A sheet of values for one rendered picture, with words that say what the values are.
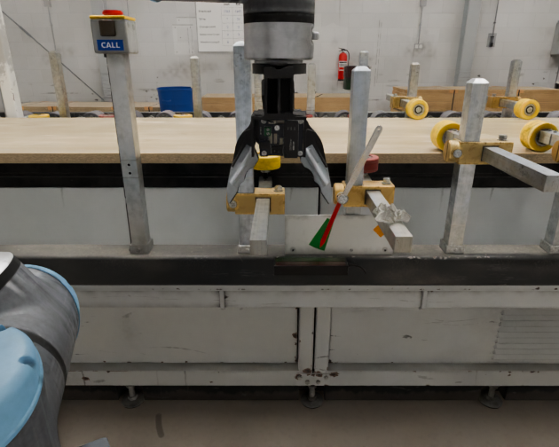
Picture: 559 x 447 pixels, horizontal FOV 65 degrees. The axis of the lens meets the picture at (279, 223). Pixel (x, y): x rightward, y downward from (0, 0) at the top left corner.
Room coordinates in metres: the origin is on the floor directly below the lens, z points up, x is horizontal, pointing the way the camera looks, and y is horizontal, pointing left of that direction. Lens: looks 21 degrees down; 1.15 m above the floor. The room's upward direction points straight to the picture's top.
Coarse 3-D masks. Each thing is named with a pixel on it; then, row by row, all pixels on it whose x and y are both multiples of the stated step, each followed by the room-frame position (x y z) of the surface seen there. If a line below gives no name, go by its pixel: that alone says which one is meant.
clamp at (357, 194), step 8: (336, 184) 0.97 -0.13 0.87; (344, 184) 0.96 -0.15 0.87; (368, 184) 0.96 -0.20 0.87; (376, 184) 0.96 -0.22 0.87; (384, 184) 0.96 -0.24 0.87; (392, 184) 0.96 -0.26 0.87; (336, 192) 0.95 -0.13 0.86; (352, 192) 0.95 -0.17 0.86; (360, 192) 0.95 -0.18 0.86; (384, 192) 0.95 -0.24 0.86; (392, 192) 0.95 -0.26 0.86; (336, 200) 0.95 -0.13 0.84; (352, 200) 0.95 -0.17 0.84; (360, 200) 0.95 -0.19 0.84; (392, 200) 0.95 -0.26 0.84
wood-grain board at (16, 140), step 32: (0, 128) 1.59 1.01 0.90; (32, 128) 1.59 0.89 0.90; (64, 128) 1.59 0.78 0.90; (96, 128) 1.59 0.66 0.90; (160, 128) 1.59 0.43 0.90; (192, 128) 1.59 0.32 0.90; (224, 128) 1.59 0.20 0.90; (320, 128) 1.59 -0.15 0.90; (384, 128) 1.59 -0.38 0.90; (416, 128) 1.59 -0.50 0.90; (512, 128) 1.59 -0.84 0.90; (0, 160) 1.16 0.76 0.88; (32, 160) 1.16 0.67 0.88; (64, 160) 1.16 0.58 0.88; (96, 160) 1.16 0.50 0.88; (160, 160) 1.16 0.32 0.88; (192, 160) 1.16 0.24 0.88; (224, 160) 1.16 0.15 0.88; (288, 160) 1.16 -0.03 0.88; (384, 160) 1.16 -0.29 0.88; (416, 160) 1.16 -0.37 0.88; (544, 160) 1.16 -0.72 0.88
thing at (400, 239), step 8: (368, 176) 1.07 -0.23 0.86; (368, 192) 0.93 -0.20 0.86; (376, 192) 0.93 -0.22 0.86; (368, 200) 0.92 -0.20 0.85; (376, 200) 0.87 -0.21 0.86; (384, 200) 0.87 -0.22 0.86; (384, 224) 0.76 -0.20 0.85; (392, 224) 0.74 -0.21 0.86; (400, 224) 0.74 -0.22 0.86; (384, 232) 0.75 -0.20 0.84; (392, 232) 0.70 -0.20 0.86; (400, 232) 0.70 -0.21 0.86; (408, 232) 0.70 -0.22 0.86; (392, 240) 0.70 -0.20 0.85; (400, 240) 0.68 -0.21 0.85; (408, 240) 0.68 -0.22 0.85; (392, 248) 0.69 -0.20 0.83; (400, 248) 0.68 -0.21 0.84; (408, 248) 0.68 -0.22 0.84
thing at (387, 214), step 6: (384, 204) 0.81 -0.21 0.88; (390, 204) 0.78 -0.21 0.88; (378, 210) 0.78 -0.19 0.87; (384, 210) 0.80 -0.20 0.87; (390, 210) 0.77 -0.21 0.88; (396, 210) 0.78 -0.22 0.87; (402, 210) 0.77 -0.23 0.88; (378, 216) 0.76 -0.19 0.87; (384, 216) 0.75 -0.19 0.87; (390, 216) 0.75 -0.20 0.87; (396, 216) 0.76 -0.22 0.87; (402, 216) 0.75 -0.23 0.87; (408, 216) 0.75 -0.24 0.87; (384, 222) 0.74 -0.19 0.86; (390, 222) 0.74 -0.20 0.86
